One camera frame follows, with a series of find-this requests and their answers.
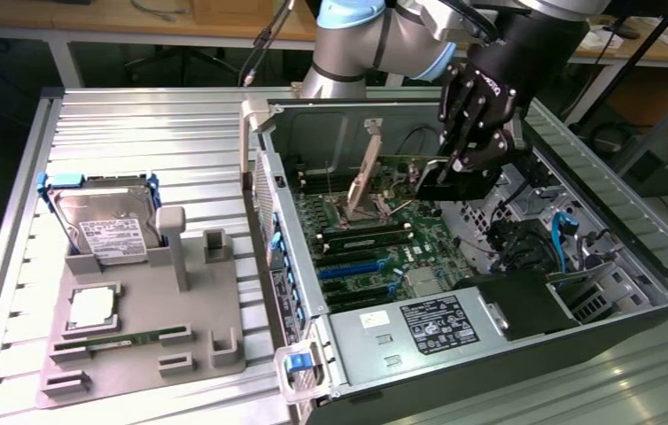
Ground silver power supply unit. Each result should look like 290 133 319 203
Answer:
324 286 515 387

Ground green RAM stick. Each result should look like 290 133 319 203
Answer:
85 331 164 354

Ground black camera cable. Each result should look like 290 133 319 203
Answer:
445 0 501 45

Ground black plastic air shroud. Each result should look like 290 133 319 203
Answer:
453 273 583 343

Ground wooden desk white frame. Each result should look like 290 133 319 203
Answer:
566 12 668 128
0 0 318 89

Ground black tripod pole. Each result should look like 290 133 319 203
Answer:
615 0 668 97

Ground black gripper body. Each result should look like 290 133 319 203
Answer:
457 9 591 134

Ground thin socket locking lever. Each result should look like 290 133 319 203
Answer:
322 161 338 200

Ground grey parts rack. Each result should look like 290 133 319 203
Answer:
34 205 251 402

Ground green motherboard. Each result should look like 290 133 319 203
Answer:
292 166 471 313

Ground open black PC case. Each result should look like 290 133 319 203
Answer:
237 86 668 425

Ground silver chipset heat sink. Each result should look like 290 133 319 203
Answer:
402 270 447 298

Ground black installed RAM stick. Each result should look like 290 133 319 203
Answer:
319 226 416 254

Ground hard disk in blue carrier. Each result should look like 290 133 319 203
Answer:
33 171 164 267

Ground CPU socket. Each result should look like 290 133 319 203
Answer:
331 194 391 229

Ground black wire bundle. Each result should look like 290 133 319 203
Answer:
483 219 557 272

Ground graphics card with metal bracket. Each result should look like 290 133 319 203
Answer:
344 117 503 214

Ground plain grey case handle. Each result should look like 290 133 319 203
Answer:
237 98 280 135

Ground black tripod legs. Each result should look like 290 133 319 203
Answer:
124 43 247 88

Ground case handle with blue latch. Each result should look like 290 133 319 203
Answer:
272 339 338 405

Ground grey hanging cable with connector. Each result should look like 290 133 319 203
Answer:
241 0 298 89

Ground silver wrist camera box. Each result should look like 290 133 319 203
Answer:
420 0 494 45

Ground blue SATA wire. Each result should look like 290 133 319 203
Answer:
550 211 578 274

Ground CPU chip with silver lid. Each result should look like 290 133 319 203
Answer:
66 288 120 332

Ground black expansion slot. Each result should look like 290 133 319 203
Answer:
324 286 395 307

